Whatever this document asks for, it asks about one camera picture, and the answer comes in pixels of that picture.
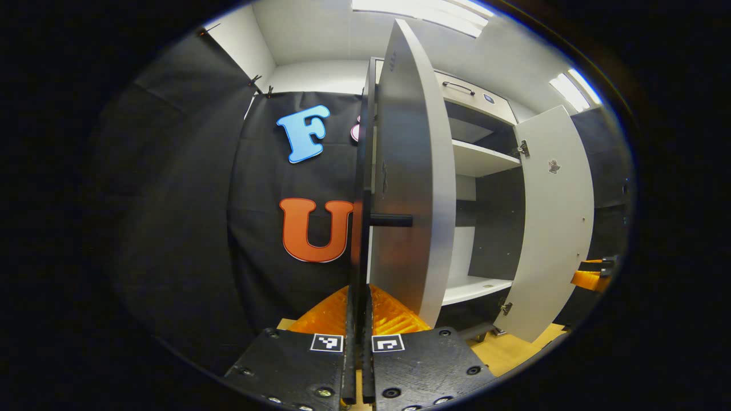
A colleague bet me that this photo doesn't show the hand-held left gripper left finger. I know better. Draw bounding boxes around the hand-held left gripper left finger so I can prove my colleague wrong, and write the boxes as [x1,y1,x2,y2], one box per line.
[224,284,358,411]

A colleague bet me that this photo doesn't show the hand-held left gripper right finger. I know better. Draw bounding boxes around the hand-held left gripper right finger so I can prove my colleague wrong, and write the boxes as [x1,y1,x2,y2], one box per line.
[361,284,496,411]

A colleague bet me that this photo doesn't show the grey cabinet door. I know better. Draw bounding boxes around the grey cabinet door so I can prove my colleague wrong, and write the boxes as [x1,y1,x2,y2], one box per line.
[368,19,457,329]
[494,104,596,343]

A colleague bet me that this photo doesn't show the grey double-door shoe cabinet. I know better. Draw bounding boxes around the grey double-door shoe cabinet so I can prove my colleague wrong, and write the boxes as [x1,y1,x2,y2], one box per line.
[365,56,526,343]

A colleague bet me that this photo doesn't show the grey cabinet drawer front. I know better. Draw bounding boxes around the grey cabinet drawer front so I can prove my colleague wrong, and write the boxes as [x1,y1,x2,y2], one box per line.
[434,71,519,126]

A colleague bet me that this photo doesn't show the black backdrop cloth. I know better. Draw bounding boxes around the black backdrop cloth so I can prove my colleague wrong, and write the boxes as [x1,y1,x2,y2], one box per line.
[109,29,634,372]

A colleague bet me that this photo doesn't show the short ceiling light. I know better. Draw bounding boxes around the short ceiling light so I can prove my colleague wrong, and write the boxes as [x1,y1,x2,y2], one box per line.
[549,68,603,112]

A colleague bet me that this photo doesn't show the long ceiling light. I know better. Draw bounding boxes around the long ceiling light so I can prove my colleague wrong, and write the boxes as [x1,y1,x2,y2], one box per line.
[351,0,495,38]

